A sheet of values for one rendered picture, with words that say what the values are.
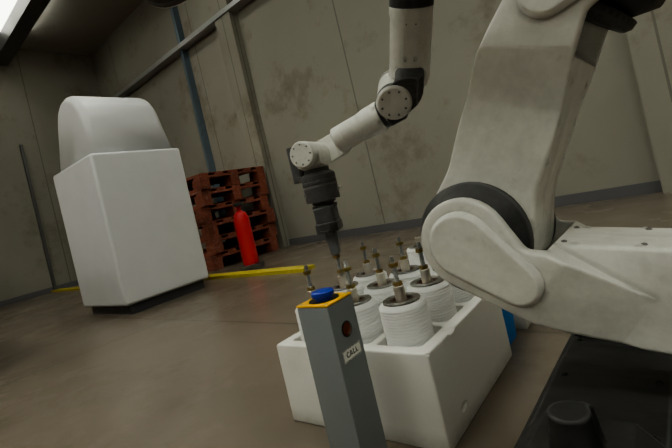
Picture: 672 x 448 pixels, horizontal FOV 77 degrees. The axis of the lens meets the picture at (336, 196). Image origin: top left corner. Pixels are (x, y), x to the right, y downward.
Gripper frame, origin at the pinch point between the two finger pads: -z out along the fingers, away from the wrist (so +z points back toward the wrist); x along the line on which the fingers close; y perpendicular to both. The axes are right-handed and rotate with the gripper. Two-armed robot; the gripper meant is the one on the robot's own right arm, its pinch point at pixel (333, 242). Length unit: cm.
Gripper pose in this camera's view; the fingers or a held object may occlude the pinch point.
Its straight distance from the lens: 108.1
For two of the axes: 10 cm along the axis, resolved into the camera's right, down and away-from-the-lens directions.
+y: 9.6, -2.3, -1.5
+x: -1.4, 0.4, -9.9
